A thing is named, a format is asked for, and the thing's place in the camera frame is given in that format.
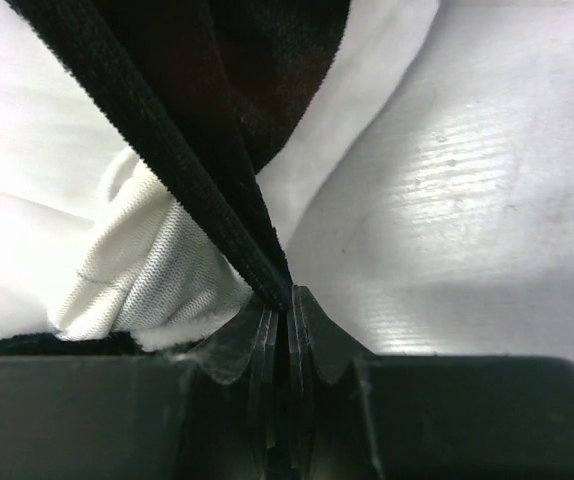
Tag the white pillow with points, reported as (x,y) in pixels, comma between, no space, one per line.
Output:
(91,242)

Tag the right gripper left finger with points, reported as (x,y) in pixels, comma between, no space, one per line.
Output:
(228,430)

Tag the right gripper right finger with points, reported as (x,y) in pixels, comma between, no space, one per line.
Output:
(334,433)

